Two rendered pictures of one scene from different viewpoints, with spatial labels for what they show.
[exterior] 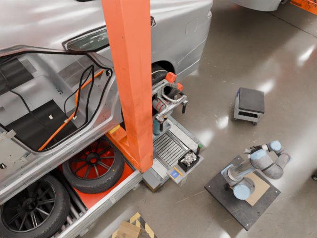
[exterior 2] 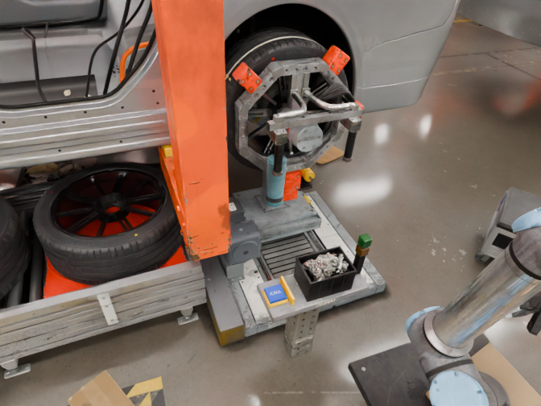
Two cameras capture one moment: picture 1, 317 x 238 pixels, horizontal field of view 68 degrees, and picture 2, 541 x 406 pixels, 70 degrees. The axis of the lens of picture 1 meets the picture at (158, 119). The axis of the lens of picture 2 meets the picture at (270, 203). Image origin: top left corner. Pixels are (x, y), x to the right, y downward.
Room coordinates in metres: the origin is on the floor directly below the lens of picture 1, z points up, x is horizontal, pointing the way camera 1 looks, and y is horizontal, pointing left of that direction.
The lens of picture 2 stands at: (0.07, -0.46, 1.71)
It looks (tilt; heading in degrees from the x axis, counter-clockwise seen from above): 40 degrees down; 19
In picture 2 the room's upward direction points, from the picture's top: 4 degrees clockwise
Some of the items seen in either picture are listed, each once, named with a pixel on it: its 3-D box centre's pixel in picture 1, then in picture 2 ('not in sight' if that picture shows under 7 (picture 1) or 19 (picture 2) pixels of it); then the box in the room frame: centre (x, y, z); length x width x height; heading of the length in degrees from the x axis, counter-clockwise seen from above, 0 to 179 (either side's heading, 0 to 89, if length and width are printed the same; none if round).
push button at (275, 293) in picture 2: (174, 174); (275, 294); (0.95, -0.19, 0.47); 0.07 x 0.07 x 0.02; 44
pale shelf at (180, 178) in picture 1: (185, 165); (313, 287); (1.07, -0.31, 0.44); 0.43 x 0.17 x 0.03; 134
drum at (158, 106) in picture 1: (162, 106); (299, 127); (1.57, -0.04, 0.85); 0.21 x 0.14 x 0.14; 44
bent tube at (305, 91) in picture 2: (173, 93); (330, 91); (1.60, -0.15, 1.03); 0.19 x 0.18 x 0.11; 44
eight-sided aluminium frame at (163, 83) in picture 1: (158, 103); (292, 120); (1.62, 0.01, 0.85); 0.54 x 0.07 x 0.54; 134
